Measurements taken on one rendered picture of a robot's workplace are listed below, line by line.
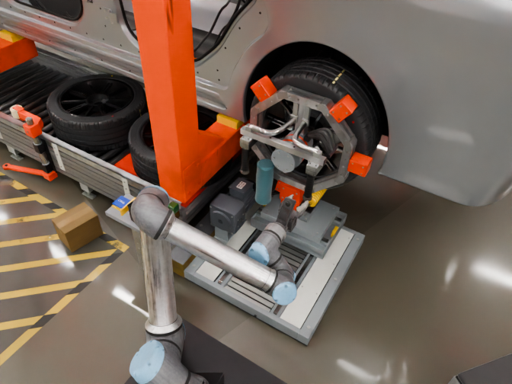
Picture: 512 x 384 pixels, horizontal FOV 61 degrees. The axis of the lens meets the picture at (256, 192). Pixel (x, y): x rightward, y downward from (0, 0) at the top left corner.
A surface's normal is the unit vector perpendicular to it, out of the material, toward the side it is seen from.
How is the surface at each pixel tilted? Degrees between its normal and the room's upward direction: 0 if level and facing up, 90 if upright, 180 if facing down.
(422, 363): 0
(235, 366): 0
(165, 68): 90
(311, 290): 0
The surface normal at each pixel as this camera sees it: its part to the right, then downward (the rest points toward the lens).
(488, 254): 0.04, -0.73
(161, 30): -0.51, 0.58
